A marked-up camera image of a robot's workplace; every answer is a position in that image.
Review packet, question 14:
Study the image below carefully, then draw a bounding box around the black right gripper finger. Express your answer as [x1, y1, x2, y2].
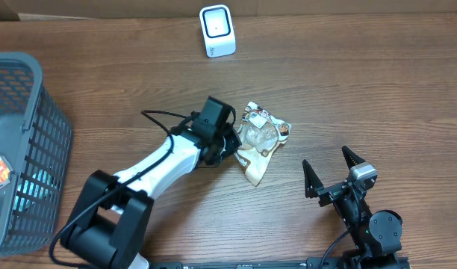
[302, 159, 324, 198]
[341, 146, 365, 169]

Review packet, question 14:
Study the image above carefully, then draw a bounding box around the beige Pantree snack bag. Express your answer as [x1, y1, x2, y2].
[234, 102, 292, 187]

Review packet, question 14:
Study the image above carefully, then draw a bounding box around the teal snack packet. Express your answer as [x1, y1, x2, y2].
[0, 171, 55, 213]

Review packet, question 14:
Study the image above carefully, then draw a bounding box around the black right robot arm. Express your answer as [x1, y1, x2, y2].
[302, 146, 410, 268]

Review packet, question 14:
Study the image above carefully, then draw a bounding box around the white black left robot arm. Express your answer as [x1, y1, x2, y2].
[55, 120, 240, 269]

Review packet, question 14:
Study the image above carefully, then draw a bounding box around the white barcode scanner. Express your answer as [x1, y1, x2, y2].
[199, 4, 237, 58]

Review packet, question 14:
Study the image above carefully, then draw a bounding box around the grey plastic basket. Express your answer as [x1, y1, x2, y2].
[0, 52, 73, 257]

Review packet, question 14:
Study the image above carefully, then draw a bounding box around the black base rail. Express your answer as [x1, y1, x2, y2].
[149, 257, 411, 269]

